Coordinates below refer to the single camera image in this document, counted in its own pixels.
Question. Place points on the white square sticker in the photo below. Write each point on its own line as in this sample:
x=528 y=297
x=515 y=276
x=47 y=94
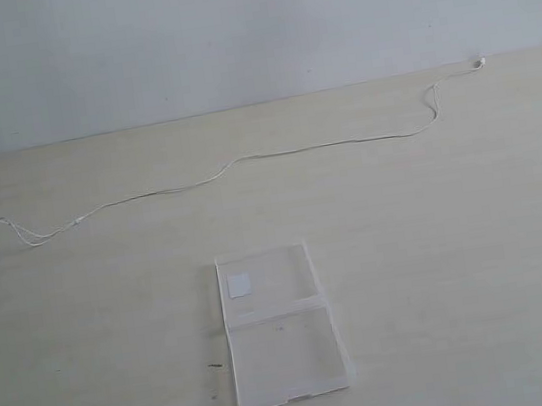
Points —
x=238 y=285

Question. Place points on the clear plastic storage case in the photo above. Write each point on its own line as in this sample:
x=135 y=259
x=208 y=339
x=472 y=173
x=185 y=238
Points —
x=283 y=343

